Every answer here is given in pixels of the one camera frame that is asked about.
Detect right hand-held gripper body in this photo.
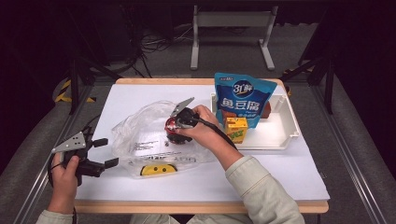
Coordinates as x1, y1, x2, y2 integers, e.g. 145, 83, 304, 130
170, 96, 200, 129

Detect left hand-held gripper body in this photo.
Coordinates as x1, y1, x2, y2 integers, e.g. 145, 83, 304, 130
50, 131, 106, 176

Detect red can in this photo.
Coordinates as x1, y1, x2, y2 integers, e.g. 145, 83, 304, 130
164, 116, 192, 146

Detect clear smiley plastic bag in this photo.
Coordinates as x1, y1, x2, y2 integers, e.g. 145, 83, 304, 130
110, 100, 219, 179

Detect yellow juice carton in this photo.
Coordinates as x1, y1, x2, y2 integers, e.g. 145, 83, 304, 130
224, 117, 249, 145

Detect blue snack pouch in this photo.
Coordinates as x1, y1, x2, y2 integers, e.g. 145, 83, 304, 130
214, 72, 278, 130

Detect white plastic tray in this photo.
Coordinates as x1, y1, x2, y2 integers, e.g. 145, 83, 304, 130
209, 91, 301, 151

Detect person's right hand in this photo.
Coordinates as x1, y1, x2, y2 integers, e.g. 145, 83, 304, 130
176, 105, 233, 160

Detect person's left hand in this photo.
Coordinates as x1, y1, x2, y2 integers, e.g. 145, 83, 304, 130
48, 153, 80, 204

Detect wooden table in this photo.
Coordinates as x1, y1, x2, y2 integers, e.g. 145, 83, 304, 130
73, 77, 331, 215

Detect white table mat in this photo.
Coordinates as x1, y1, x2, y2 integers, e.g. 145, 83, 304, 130
76, 84, 331, 202

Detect person's legs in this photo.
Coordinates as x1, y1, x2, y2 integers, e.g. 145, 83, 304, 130
129, 214, 260, 224

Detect tangled black cable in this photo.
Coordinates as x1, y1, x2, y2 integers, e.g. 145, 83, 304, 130
80, 114, 102, 141

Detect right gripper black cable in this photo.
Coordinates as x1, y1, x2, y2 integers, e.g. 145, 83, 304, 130
186, 116, 239, 151

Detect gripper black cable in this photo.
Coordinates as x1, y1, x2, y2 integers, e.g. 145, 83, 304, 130
186, 116, 239, 151
47, 154, 78, 224

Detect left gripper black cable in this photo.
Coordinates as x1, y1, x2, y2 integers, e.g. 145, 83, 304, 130
47, 154, 78, 224

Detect aluminium floor rail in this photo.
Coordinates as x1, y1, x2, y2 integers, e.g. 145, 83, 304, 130
12, 108, 78, 224
311, 83, 387, 224

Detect black floor cables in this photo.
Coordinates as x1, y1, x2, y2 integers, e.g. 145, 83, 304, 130
122, 4, 195, 78

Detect white metal table frame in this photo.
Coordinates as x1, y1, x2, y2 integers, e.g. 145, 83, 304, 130
190, 4, 279, 72

